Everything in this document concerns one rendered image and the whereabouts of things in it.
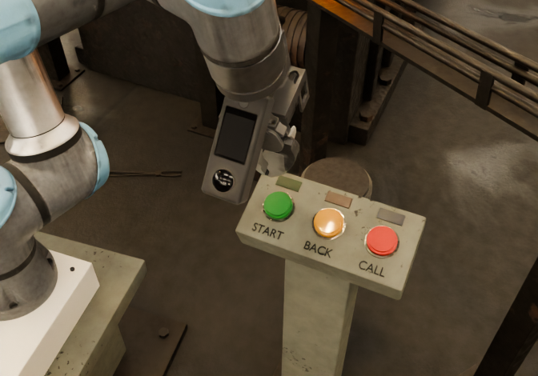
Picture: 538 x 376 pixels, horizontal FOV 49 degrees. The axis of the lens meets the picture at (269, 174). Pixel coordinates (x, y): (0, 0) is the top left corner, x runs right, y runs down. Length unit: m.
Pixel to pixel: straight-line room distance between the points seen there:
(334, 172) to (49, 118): 0.46
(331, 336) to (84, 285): 0.44
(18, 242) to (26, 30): 0.55
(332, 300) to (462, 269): 0.74
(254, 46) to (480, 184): 1.35
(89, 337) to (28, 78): 0.46
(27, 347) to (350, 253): 0.53
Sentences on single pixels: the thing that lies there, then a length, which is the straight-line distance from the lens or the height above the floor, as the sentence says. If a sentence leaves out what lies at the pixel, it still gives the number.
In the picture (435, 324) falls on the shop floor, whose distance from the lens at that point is 1.46.
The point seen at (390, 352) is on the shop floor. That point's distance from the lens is 1.40.
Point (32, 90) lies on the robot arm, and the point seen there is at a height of 0.70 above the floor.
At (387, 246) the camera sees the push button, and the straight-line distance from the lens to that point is 0.79.
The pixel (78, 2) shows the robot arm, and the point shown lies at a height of 0.99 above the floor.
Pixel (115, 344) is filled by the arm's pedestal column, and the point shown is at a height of 0.09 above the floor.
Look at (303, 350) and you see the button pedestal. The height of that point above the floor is 0.30.
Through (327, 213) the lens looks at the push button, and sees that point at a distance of 0.80.
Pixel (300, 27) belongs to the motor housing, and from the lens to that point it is 1.34.
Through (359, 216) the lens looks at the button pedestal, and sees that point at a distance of 0.81.
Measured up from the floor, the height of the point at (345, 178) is 0.52.
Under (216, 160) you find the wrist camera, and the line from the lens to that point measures 0.60.
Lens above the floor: 1.22
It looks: 45 degrees down
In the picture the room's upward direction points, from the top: straight up
